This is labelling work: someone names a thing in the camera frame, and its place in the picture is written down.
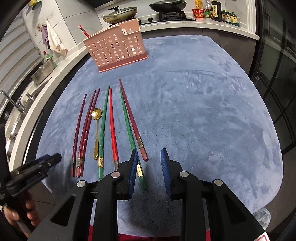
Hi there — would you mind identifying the black gas stove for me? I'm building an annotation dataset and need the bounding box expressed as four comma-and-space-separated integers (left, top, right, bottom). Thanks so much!
111, 11, 196, 26

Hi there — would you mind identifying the bright red chopstick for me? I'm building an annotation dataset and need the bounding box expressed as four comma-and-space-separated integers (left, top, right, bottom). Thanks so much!
109, 87, 120, 172

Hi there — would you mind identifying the frying pan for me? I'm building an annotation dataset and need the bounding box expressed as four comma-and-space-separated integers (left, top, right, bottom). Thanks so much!
101, 10, 138, 24

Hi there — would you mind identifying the pink perforated utensil basket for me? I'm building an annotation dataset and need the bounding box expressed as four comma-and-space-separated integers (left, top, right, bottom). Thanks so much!
83, 19, 148, 73

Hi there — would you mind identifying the chrome faucet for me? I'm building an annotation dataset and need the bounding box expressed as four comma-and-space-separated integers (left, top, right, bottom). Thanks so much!
0, 90, 25, 114

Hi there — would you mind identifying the red instant noodle cup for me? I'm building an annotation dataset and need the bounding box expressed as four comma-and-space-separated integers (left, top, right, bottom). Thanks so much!
191, 8, 207, 18

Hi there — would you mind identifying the dark soy sauce bottle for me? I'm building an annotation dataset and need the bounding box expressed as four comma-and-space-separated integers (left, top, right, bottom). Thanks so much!
211, 0, 223, 22

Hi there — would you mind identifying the green chopstick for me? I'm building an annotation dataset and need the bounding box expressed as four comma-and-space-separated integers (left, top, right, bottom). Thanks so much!
98, 85, 110, 179
119, 88, 148, 191

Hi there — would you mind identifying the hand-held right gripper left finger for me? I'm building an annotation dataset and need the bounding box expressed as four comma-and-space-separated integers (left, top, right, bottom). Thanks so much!
28, 149, 139, 241

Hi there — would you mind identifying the gold flower spoon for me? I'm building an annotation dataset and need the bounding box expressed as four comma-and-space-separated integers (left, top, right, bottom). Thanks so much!
91, 107, 103, 160

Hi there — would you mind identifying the white window blind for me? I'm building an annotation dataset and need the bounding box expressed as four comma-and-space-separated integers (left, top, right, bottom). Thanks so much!
0, 30, 44, 105

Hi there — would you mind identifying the steel sink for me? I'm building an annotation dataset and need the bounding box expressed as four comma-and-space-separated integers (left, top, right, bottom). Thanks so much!
5, 76, 47, 151

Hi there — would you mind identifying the person's left hand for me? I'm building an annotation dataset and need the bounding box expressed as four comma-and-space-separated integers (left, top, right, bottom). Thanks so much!
3, 189, 39, 229

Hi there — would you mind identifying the dark condiment jar set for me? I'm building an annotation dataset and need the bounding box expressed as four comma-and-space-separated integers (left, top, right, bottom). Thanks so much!
221, 9, 240, 26

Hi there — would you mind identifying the purple hanging cloth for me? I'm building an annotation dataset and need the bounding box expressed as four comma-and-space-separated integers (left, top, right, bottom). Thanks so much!
41, 24, 50, 43

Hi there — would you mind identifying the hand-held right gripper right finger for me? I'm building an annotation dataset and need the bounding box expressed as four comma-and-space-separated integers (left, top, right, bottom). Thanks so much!
161, 148, 266, 241

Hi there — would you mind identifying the white hanging towel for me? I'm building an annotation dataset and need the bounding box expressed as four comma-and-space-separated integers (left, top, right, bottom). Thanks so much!
46, 20, 68, 56

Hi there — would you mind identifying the green dish soap bottle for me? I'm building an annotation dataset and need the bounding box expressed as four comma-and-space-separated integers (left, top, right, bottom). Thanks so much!
43, 51, 57, 69

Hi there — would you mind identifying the white stick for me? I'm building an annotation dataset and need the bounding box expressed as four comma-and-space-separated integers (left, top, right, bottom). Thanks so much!
16, 220, 31, 238

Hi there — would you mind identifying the dark red chopstick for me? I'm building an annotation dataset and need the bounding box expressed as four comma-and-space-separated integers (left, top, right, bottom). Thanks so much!
118, 78, 149, 162

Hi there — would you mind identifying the blue plush mat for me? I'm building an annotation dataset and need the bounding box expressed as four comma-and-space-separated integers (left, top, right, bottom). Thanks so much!
36, 35, 284, 238

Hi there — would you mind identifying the black framed glass door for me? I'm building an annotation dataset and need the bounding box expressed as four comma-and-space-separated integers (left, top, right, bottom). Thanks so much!
251, 0, 296, 163

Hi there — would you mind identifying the steel colander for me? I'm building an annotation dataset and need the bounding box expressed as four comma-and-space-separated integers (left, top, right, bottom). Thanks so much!
30, 60, 56, 85

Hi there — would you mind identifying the black wok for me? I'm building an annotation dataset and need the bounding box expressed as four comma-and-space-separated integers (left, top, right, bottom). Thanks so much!
149, 0, 187, 12

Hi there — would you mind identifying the clear plastic bag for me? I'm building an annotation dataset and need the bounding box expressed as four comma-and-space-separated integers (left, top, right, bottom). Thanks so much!
253, 207, 271, 230

